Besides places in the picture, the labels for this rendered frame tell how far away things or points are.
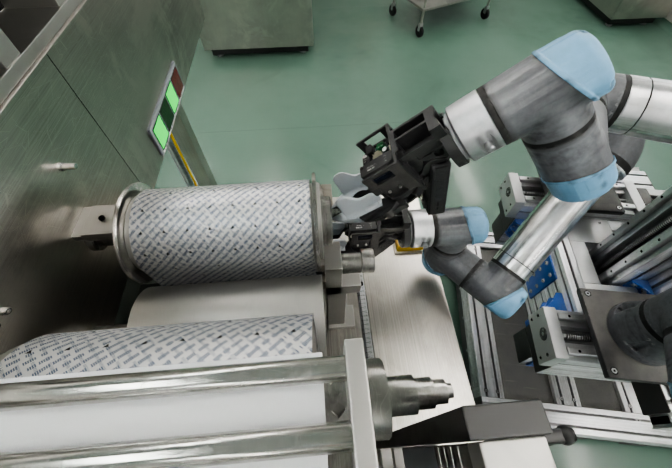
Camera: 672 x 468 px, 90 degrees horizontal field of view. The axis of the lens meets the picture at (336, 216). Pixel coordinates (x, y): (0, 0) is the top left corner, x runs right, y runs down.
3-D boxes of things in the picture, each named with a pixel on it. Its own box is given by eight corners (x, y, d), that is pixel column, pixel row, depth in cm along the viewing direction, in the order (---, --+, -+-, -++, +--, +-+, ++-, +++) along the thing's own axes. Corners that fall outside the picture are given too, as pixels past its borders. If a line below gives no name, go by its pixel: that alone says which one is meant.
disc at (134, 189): (157, 299, 52) (101, 252, 39) (153, 299, 51) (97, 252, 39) (175, 219, 60) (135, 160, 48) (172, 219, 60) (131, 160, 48)
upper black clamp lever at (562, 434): (572, 445, 26) (583, 444, 25) (509, 451, 26) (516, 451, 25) (564, 424, 27) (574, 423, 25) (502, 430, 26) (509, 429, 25)
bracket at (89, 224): (120, 239, 46) (112, 231, 45) (76, 242, 46) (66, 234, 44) (130, 209, 49) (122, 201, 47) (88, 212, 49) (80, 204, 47)
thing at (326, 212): (332, 211, 46) (329, 186, 52) (317, 212, 46) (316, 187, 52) (334, 255, 50) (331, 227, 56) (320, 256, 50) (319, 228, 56)
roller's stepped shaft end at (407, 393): (451, 412, 30) (462, 409, 28) (385, 418, 30) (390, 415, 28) (442, 374, 32) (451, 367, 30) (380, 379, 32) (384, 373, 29)
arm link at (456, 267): (452, 294, 75) (467, 273, 66) (412, 262, 80) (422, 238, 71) (471, 272, 78) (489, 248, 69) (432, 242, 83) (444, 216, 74)
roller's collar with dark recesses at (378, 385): (386, 440, 31) (396, 438, 25) (320, 447, 30) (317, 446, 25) (376, 365, 34) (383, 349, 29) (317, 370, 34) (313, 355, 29)
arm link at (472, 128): (490, 115, 44) (514, 160, 39) (457, 134, 46) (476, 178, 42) (468, 77, 39) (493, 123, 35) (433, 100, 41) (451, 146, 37)
